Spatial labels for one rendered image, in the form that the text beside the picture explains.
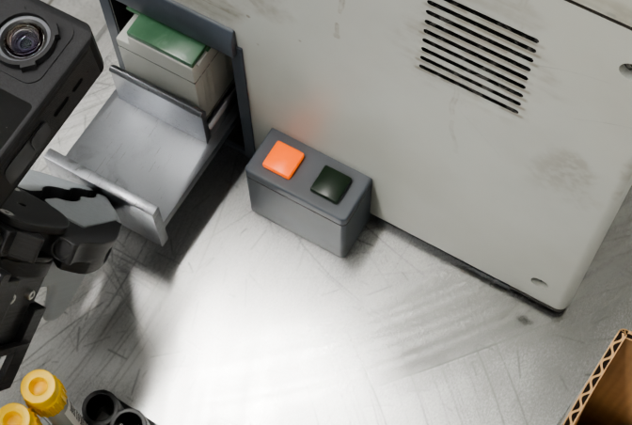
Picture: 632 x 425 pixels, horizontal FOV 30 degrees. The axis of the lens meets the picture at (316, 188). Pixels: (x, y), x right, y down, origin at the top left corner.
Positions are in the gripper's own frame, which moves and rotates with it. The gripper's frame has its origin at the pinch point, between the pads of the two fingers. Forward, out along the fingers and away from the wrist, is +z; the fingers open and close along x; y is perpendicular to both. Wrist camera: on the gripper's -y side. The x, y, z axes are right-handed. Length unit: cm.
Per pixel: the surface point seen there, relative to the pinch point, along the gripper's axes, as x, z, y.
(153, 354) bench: 5.6, 1.8, 6.1
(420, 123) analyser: 13.7, -3.1, -10.9
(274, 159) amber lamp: 6.8, 2.4, -5.7
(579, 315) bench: 23.8, 8.2, -5.0
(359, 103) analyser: 10.7, -2.3, -10.4
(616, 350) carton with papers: 25.4, -8.0, -6.6
